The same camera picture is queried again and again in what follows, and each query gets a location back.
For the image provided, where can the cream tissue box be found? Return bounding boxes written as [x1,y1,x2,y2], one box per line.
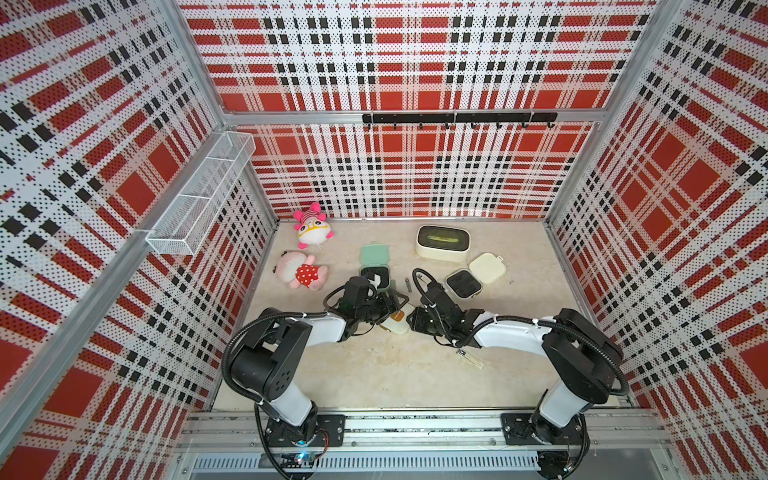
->
[415,225,471,263]

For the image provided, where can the cream case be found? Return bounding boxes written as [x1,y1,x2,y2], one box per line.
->
[380,303,415,335]
[446,252,507,300]

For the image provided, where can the large clipper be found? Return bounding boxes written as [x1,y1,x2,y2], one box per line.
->
[456,349,485,370]

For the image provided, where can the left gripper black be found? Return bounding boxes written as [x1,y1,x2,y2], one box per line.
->
[355,288,408,324]

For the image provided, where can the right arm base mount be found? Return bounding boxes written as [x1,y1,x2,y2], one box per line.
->
[500,413,587,446]

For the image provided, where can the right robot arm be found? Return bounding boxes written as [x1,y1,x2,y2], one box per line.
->
[407,282,629,429]

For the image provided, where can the white wire mesh basket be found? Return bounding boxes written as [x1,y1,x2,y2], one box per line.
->
[146,131,255,256]

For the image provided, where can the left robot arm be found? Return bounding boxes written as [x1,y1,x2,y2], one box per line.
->
[221,276,409,429]

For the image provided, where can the black wall hook rail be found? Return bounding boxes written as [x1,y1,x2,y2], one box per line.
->
[362,112,558,127]

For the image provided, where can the pink doll red dress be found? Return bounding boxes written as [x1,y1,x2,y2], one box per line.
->
[273,251,329,291]

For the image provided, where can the pink owl plush toy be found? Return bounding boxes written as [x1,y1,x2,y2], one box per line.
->
[293,202,335,250]

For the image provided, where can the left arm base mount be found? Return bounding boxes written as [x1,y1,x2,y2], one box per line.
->
[264,414,347,448]

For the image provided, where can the green nail clipper case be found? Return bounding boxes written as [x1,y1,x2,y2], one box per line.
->
[360,244,391,291]

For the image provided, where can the aluminium front rail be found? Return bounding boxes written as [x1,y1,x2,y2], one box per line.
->
[173,409,673,475]

